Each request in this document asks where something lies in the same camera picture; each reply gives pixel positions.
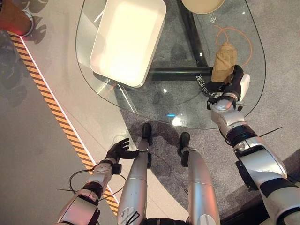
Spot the white rectangular basket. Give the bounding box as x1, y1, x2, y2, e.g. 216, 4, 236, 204
89, 0, 167, 89

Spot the black table frame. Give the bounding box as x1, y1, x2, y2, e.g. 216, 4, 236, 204
149, 0, 214, 82

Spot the yellow black hazard tape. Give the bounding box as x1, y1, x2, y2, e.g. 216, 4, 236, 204
8, 32, 120, 216

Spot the glass table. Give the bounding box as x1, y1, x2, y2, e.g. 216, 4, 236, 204
75, 0, 267, 130

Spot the silver left robot leg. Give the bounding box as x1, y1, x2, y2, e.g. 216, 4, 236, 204
116, 122, 153, 225

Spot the orange cable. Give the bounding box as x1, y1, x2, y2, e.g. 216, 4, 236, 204
216, 24, 253, 67

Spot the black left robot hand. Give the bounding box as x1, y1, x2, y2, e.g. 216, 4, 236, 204
105, 138, 140, 164

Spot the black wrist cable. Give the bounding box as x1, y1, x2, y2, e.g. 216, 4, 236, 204
57, 165, 127, 202

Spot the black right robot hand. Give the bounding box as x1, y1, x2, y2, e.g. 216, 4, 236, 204
223, 65, 251, 102

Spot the round beige container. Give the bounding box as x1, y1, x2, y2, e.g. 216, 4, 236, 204
181, 0, 225, 14

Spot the person's foot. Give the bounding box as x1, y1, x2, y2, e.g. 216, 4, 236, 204
0, 0, 35, 38

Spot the tan cloth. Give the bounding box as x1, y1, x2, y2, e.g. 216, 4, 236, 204
211, 42, 238, 83

